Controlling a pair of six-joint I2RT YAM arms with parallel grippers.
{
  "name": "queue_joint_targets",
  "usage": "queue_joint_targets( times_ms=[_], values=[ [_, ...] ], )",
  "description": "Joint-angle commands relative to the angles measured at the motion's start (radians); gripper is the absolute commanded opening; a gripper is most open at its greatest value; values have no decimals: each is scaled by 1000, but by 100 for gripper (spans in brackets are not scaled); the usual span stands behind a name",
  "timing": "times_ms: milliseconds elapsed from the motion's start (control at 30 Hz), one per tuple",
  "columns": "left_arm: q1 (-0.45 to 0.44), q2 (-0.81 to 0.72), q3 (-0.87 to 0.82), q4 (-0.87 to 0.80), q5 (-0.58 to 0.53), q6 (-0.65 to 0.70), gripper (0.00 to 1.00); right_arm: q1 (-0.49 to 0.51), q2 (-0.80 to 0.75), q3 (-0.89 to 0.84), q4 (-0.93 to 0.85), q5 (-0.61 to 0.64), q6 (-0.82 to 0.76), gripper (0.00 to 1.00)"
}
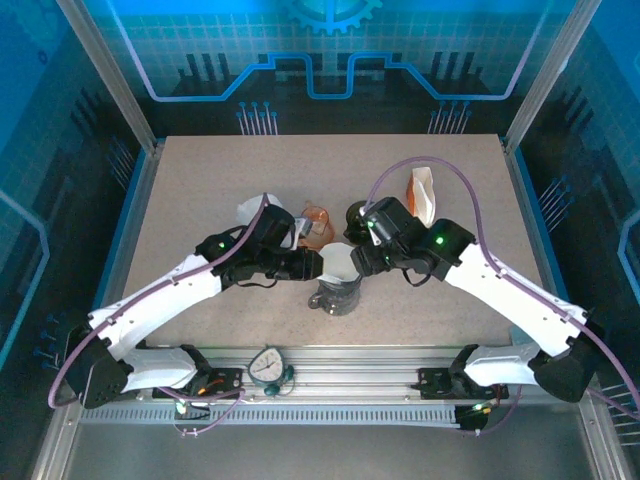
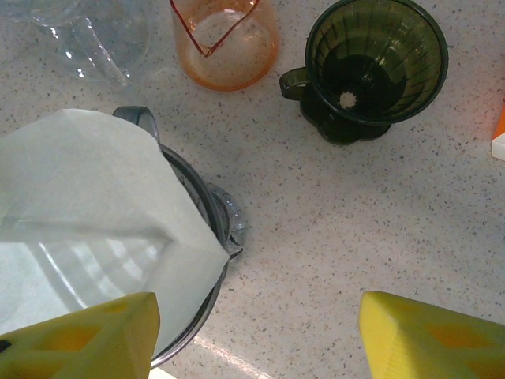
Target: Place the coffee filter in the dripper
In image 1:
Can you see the white paper coffee filter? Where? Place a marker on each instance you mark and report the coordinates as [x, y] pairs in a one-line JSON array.
[[337, 262], [426, 200], [247, 207]]

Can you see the orange glass coffee server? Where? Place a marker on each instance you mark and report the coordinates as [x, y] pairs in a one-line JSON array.
[[320, 232]]

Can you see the dark green coffee dripper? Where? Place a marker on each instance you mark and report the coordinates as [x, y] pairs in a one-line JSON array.
[[352, 215]]

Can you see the smoke grey coffee dripper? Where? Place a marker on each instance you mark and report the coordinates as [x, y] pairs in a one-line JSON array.
[[340, 302]]

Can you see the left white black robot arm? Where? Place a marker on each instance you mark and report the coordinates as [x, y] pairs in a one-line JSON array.
[[165, 295]]

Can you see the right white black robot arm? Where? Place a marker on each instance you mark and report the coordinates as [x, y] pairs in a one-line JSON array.
[[515, 300]]

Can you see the small green alarm clock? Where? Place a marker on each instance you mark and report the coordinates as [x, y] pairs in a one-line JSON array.
[[265, 367]]

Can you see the small black control module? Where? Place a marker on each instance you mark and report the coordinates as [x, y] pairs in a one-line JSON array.
[[192, 410], [472, 420]]

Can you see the printed blue acrylic side panel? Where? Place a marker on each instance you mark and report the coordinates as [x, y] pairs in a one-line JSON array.
[[30, 150], [610, 150]]

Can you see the printed blue acrylic back panel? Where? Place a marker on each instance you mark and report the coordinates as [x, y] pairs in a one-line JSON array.
[[200, 30]]

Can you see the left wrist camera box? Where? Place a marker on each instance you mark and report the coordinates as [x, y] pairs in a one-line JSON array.
[[275, 225]]

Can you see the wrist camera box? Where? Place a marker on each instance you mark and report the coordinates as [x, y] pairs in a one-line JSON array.
[[390, 220], [275, 225]]

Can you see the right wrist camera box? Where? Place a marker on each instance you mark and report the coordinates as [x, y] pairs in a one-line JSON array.
[[390, 220]]

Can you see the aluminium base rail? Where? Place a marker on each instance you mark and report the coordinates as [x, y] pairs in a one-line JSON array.
[[350, 372]]

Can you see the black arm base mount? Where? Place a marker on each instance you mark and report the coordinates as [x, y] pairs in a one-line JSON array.
[[435, 382], [225, 382]]

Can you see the aluminium frame post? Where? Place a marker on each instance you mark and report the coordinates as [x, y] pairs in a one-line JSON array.
[[543, 85], [118, 85]]

